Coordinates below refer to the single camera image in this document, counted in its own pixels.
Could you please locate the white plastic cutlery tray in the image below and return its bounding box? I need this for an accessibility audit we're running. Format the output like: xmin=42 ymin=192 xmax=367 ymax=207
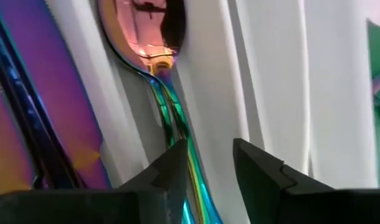
xmin=0 ymin=0 xmax=379 ymax=224

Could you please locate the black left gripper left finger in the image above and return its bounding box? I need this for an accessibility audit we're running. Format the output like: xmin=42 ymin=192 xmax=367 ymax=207
xmin=0 ymin=139 xmax=189 ymax=224

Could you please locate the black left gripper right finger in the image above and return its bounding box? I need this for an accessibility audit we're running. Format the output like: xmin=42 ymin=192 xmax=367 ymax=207
xmin=232 ymin=138 xmax=380 ymax=224

